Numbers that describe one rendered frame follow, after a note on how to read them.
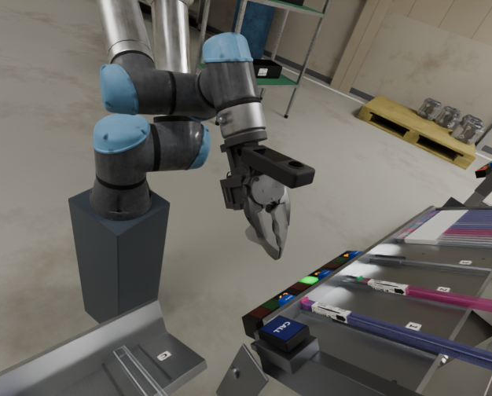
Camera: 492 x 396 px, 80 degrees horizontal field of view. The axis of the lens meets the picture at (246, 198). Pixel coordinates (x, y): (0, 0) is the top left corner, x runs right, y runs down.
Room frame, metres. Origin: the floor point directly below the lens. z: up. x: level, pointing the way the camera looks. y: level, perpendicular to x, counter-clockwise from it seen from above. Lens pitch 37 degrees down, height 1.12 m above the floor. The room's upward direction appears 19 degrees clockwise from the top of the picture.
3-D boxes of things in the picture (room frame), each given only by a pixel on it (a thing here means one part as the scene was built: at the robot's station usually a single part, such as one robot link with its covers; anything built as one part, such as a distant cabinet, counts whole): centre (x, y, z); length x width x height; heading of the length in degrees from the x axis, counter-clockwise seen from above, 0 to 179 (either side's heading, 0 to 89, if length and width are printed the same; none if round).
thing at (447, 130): (3.89, -1.76, 0.19); 1.37 x 0.97 x 0.38; 70
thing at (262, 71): (2.77, 0.32, 0.41); 0.57 x 0.17 x 0.11; 140
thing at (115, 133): (0.56, 0.31, 0.72); 0.13 x 0.12 x 0.14; 129
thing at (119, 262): (0.55, 0.31, 0.28); 0.18 x 0.18 x 0.55; 70
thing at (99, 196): (0.55, 0.31, 0.60); 0.15 x 0.15 x 0.10
